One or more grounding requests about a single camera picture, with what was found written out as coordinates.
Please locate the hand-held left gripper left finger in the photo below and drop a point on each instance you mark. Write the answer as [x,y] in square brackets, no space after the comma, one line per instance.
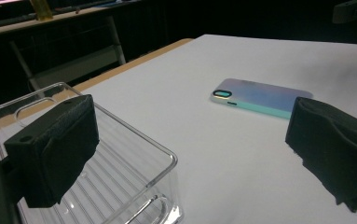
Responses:
[55,152]

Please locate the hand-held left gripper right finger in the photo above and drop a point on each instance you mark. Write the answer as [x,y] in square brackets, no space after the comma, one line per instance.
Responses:
[334,146]

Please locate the clear plastic storage box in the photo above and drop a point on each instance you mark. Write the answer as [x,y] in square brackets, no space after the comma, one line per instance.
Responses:
[129,161]

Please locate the iridescent phone case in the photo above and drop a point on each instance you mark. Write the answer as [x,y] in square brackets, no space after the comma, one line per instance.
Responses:
[260,96]

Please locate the white metal stand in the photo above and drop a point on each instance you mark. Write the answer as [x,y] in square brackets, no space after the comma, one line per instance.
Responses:
[73,59]

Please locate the long dark shelf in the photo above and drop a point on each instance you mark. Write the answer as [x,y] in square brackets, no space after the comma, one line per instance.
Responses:
[42,17]

